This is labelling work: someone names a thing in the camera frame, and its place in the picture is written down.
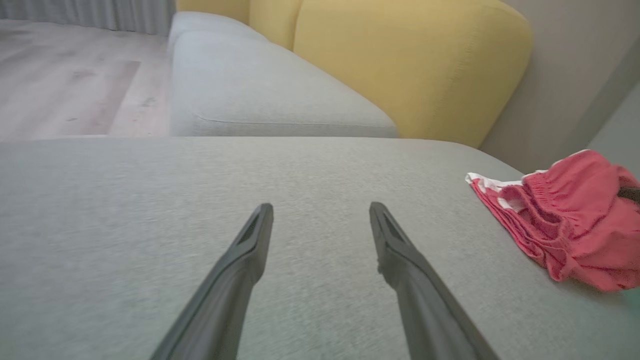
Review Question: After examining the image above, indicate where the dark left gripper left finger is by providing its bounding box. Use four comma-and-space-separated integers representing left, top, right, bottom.
150, 202, 275, 360

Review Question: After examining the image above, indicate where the red shorts white stripe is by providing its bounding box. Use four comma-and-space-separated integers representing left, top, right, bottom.
465, 149, 640, 293

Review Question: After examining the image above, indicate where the grey curtain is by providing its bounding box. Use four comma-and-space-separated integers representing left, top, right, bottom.
0, 0, 177, 37

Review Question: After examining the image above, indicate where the yellow sofa backrest cushion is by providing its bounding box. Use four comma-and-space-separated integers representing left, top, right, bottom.
175, 0, 251, 25
292, 0, 534, 149
248, 0, 304, 51

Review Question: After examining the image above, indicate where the grey sofa seat cushion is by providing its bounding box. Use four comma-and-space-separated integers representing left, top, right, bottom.
167, 11, 399, 139

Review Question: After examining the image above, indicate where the wide grey sofa seat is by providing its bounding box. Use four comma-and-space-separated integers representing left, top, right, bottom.
0, 136, 640, 360

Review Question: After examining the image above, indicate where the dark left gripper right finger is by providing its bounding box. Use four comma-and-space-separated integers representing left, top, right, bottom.
369, 201, 501, 360

